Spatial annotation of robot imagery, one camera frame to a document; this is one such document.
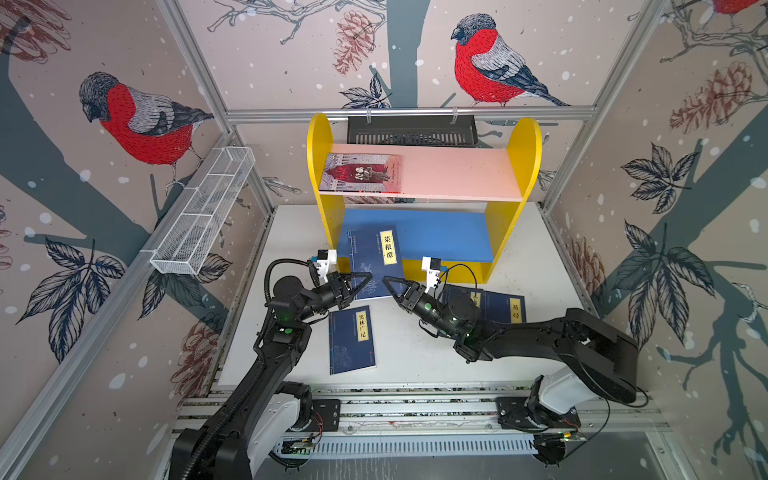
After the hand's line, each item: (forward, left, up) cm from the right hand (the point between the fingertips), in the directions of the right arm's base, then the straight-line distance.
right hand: (380, 286), depth 69 cm
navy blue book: (-4, +10, -24) cm, 27 cm away
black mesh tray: (+55, -7, +9) cm, 56 cm away
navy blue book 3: (+13, -28, -26) cm, 40 cm away
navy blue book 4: (+9, -37, -27) cm, 47 cm away
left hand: (-1, +2, +2) cm, 3 cm away
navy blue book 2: (+8, +2, +3) cm, 9 cm away
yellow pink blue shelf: (+23, -25, -12) cm, 36 cm away
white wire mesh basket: (+6, +47, +7) cm, 48 cm away
